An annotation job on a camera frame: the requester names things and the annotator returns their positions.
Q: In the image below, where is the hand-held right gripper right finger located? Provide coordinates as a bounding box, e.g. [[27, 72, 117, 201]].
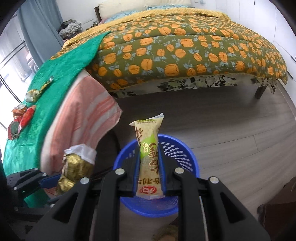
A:
[[158, 148, 271, 241]]

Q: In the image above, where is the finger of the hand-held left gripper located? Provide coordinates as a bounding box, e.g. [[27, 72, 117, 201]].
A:
[[6, 167, 62, 202]]

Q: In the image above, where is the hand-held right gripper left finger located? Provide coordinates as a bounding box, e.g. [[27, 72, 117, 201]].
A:
[[25, 146, 142, 241]]

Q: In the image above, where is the beige green snack packet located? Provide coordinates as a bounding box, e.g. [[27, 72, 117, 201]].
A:
[[129, 113, 165, 200]]

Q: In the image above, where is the gold foil wrapper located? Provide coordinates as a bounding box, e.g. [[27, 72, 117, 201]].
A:
[[57, 144, 97, 195]]

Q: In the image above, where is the blue plastic basket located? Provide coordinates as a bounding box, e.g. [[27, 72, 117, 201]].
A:
[[113, 134, 200, 218]]

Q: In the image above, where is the red crumpled plastic bag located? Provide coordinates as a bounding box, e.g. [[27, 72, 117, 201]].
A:
[[7, 118, 23, 141]]

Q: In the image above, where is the orange snack wrapper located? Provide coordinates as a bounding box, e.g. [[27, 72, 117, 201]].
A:
[[18, 105, 37, 129]]

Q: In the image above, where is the pink striped cloth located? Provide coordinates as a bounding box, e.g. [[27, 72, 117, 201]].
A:
[[40, 70, 123, 197]]

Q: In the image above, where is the crushed drink can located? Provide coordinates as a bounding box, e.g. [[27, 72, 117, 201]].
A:
[[12, 104, 28, 116]]

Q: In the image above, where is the white crinkled snack packet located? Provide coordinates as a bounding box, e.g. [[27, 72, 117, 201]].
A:
[[25, 89, 41, 103]]

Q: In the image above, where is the leaf print bed sheet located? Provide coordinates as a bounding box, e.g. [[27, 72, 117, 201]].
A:
[[110, 74, 278, 99]]

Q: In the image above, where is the green patterned cloth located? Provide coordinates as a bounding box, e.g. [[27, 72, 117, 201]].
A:
[[2, 31, 111, 209]]

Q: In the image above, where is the dark brown object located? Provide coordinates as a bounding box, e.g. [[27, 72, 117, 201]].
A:
[[257, 176, 296, 241]]

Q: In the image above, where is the wooden bed leg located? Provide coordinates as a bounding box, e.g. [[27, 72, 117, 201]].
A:
[[254, 85, 269, 100]]

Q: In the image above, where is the black framed glass door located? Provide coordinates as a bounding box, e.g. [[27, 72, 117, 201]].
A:
[[0, 39, 40, 130]]

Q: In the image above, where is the bed with orange floral quilt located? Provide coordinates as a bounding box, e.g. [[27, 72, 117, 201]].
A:
[[50, 8, 288, 93]]

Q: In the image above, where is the pile of clothes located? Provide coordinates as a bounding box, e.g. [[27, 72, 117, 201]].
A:
[[58, 20, 83, 39]]

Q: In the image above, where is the grey blue curtain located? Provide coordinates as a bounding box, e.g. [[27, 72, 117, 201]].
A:
[[17, 0, 65, 70]]

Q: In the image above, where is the cream padded headboard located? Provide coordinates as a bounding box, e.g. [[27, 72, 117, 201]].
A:
[[95, 0, 192, 19]]

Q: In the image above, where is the white wardrobe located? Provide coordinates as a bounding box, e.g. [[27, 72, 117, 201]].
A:
[[192, 0, 296, 61]]

